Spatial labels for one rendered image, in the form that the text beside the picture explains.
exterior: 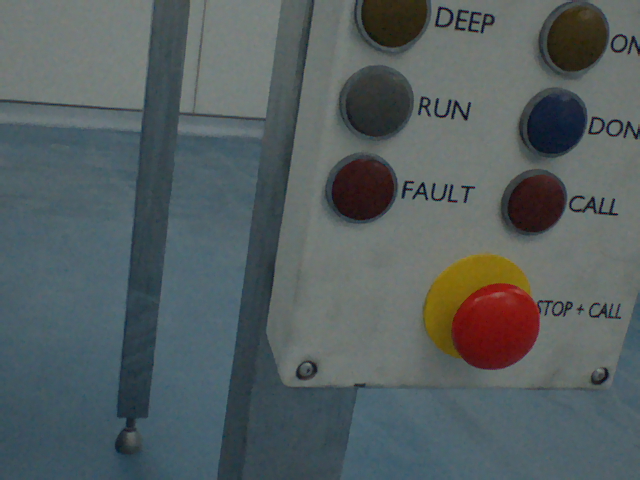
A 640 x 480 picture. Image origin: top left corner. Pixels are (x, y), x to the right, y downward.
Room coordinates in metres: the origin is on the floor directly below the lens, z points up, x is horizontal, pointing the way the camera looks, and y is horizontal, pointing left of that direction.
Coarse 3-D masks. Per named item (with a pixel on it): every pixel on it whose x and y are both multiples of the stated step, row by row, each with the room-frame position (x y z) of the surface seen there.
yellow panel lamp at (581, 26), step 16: (560, 16) 0.36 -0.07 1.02; (576, 16) 0.36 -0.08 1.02; (592, 16) 0.36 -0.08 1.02; (560, 32) 0.36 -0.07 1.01; (576, 32) 0.36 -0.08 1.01; (592, 32) 0.36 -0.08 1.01; (560, 48) 0.36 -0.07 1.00; (576, 48) 0.36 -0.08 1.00; (592, 48) 0.36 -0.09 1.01; (560, 64) 0.36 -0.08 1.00; (576, 64) 0.36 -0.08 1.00
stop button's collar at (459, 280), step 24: (456, 264) 0.35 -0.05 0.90; (480, 264) 0.36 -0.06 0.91; (504, 264) 0.36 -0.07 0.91; (432, 288) 0.35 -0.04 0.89; (456, 288) 0.35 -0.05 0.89; (528, 288) 0.36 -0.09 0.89; (432, 312) 0.35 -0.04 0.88; (552, 312) 0.37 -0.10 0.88; (600, 312) 0.38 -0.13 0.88; (432, 336) 0.35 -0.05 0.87
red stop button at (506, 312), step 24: (480, 288) 0.34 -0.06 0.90; (504, 288) 0.34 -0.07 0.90; (456, 312) 0.34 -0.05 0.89; (480, 312) 0.33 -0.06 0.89; (504, 312) 0.33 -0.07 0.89; (528, 312) 0.34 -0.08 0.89; (456, 336) 0.33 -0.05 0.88; (480, 336) 0.33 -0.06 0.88; (504, 336) 0.33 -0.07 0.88; (528, 336) 0.34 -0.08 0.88; (480, 360) 0.33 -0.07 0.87; (504, 360) 0.33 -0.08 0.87
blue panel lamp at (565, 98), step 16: (560, 96) 0.36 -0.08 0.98; (544, 112) 0.36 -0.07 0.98; (560, 112) 0.36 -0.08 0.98; (576, 112) 0.36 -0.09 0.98; (528, 128) 0.36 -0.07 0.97; (544, 128) 0.36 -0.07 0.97; (560, 128) 0.36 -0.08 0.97; (576, 128) 0.36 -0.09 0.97; (544, 144) 0.36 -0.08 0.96; (560, 144) 0.36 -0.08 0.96
